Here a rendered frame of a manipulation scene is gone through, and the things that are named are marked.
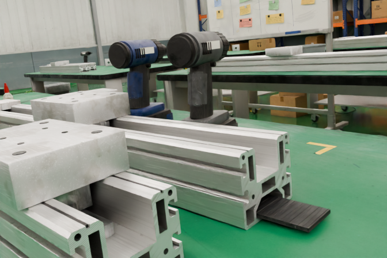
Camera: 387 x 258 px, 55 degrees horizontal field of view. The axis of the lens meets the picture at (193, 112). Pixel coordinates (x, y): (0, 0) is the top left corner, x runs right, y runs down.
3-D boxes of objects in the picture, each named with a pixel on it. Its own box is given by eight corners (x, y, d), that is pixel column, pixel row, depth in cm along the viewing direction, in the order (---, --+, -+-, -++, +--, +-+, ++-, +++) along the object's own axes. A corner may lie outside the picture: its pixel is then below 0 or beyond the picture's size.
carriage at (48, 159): (-36, 200, 41) (-50, 140, 39) (58, 169, 48) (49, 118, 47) (23, 244, 30) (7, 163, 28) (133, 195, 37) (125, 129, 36)
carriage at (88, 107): (35, 135, 71) (29, 99, 70) (86, 122, 79) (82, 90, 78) (78, 144, 60) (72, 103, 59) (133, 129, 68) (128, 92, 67)
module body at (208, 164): (-13, 143, 95) (-20, 110, 93) (26, 134, 102) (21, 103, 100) (245, 231, 40) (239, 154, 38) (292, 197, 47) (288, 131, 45)
